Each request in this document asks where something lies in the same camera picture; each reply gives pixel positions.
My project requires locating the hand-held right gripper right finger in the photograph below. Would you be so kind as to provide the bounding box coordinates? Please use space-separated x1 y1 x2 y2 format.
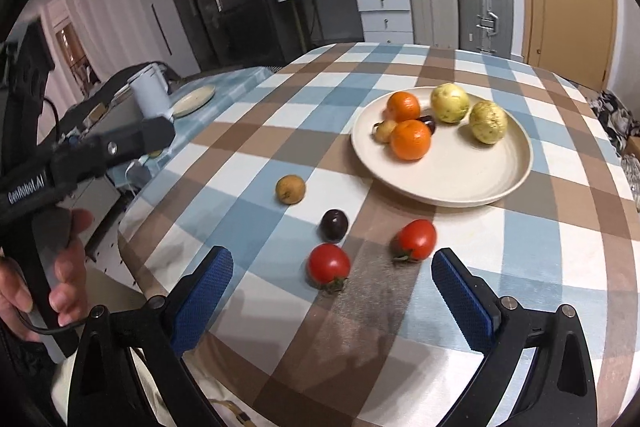
431 248 598 427

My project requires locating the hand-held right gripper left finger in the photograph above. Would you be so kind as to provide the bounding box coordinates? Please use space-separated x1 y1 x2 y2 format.
67 246 234 427

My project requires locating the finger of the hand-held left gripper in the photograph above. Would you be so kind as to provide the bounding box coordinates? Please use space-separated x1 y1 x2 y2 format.
52 117 176 190

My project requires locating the red tomato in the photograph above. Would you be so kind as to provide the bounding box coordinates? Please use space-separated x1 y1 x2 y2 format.
307 243 352 294
390 219 438 264

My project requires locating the cream round plate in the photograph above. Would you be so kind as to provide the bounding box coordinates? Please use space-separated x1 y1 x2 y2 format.
351 86 533 208

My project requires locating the orange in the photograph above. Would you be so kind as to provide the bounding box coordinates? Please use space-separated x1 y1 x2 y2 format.
390 119 432 161
386 91 422 122

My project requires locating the yellow guava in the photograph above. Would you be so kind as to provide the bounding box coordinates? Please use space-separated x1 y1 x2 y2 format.
469 101 508 144
431 83 471 124

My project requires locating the person's left hand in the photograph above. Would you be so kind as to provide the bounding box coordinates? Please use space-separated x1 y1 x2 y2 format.
0 212 96 329

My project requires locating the white kettle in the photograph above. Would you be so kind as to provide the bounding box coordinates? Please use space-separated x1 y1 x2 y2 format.
127 63 176 122

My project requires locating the brown blue checked tablecloth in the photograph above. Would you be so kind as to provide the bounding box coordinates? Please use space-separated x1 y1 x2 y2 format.
117 41 640 427

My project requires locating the small wooden plate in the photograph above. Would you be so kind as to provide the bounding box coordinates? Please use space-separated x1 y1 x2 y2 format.
171 85 217 118

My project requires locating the teal checked cloth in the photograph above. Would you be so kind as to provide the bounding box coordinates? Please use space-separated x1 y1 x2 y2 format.
75 66 273 188

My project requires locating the cream clothing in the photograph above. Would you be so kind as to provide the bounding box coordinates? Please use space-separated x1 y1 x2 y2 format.
47 342 266 427

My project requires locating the black white patterned cloth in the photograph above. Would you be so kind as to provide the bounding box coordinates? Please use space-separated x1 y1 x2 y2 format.
590 89 640 152

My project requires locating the silver suitcase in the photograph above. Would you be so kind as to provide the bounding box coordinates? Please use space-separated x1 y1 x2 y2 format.
456 0 514 58

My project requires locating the beige suitcase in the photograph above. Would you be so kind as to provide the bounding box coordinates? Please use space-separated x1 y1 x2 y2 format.
404 0 460 50

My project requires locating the black cable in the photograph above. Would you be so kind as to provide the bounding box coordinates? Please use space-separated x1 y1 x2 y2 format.
14 267 97 344

